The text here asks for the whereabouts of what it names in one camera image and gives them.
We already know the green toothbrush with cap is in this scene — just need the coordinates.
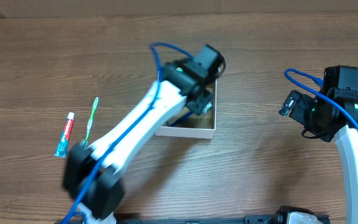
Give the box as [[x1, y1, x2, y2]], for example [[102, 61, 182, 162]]
[[81, 96, 99, 149]]

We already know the blue cable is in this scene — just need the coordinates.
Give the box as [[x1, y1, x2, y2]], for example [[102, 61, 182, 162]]
[[60, 42, 195, 224], [283, 68, 358, 178]]

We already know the blue disposable razor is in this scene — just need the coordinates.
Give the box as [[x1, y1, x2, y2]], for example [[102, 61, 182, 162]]
[[169, 111, 193, 127]]

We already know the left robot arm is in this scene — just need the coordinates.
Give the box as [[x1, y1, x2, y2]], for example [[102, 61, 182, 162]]
[[62, 42, 226, 223]]

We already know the left blue cable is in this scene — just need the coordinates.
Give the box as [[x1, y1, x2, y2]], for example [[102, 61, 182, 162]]
[[60, 42, 195, 224]]

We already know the green soap packet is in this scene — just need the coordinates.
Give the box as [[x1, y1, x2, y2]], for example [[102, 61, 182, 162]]
[[201, 101, 213, 114]]

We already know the red Colgate toothpaste tube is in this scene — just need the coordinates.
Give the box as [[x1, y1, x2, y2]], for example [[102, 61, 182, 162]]
[[54, 112, 75, 157]]

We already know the white cardboard box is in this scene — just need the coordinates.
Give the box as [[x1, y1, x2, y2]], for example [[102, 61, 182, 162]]
[[155, 80, 218, 139]]

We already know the right blue cable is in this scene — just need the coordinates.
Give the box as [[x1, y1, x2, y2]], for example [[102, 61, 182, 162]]
[[283, 68, 358, 178]]

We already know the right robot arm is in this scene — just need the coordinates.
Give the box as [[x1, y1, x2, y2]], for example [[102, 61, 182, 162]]
[[279, 65, 358, 223]]

